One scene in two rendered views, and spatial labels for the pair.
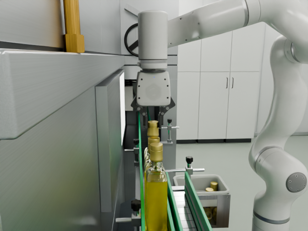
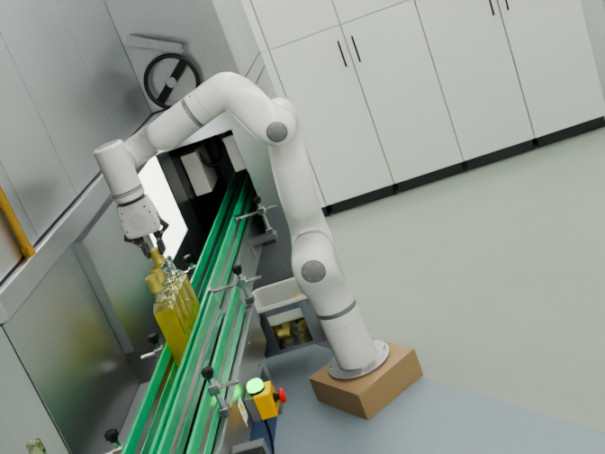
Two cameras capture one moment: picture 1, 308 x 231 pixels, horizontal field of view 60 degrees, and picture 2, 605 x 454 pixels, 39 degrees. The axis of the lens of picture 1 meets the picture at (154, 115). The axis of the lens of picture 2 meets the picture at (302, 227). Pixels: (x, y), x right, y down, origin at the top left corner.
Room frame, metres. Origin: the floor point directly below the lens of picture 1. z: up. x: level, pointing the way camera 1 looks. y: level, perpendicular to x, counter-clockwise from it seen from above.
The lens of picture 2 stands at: (-1.33, -0.92, 2.04)
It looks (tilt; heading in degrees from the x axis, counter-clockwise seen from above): 19 degrees down; 13
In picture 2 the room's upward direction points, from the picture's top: 21 degrees counter-clockwise
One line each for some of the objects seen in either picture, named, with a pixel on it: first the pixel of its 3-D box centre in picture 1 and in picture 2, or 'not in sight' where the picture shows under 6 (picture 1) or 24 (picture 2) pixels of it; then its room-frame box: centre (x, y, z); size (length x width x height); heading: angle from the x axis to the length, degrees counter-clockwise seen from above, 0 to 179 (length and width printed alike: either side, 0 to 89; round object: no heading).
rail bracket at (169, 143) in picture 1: (165, 136); (260, 226); (1.61, -0.07, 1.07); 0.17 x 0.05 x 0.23; 94
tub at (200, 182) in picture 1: (199, 191); (285, 303); (1.09, -0.20, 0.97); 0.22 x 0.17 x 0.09; 94
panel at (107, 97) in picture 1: (116, 114); (140, 237); (1.09, 0.16, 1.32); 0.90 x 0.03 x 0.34; 4
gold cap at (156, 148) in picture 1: (156, 151); (154, 283); (0.68, -0.01, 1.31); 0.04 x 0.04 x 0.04
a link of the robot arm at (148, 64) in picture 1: (152, 64); (128, 194); (0.79, 0.01, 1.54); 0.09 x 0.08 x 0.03; 93
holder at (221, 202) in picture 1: (193, 201); (283, 318); (1.09, -0.18, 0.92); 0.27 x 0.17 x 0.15; 94
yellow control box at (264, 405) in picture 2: not in sight; (263, 402); (0.54, -0.21, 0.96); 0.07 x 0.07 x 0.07; 4
